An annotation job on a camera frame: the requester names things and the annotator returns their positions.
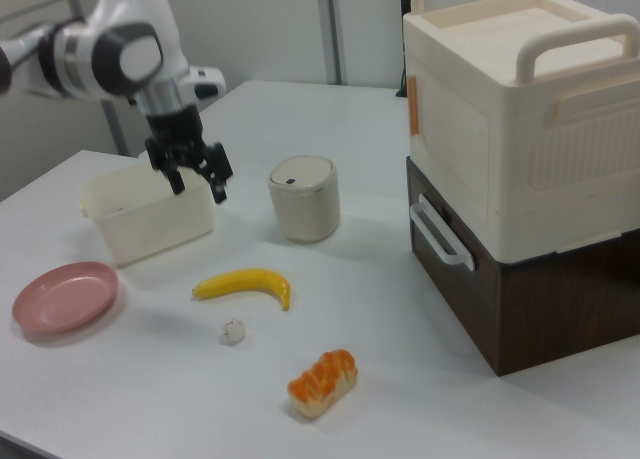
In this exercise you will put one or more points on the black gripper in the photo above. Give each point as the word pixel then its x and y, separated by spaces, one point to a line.
pixel 175 129

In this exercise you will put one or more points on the glazed bread loaf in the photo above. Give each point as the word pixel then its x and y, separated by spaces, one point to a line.
pixel 322 384

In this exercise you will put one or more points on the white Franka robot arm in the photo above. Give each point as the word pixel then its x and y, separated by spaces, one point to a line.
pixel 115 54

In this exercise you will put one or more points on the white plastic storage box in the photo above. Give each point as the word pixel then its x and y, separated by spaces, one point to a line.
pixel 150 224

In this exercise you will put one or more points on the small cream lidded bin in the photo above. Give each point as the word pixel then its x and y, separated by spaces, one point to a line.
pixel 305 209

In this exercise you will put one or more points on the yellow banana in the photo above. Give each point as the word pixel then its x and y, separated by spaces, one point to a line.
pixel 240 280

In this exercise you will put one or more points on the crumpled white paper ball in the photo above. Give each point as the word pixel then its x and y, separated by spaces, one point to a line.
pixel 232 331

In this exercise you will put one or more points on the pink plate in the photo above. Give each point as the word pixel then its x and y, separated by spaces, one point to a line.
pixel 65 299

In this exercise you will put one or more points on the cream appliance on box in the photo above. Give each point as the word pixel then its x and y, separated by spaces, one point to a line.
pixel 500 129

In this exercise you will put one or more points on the white oven appliance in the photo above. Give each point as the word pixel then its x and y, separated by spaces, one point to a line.
pixel 550 309

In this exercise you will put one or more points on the grey partition post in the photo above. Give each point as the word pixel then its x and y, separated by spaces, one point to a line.
pixel 334 29

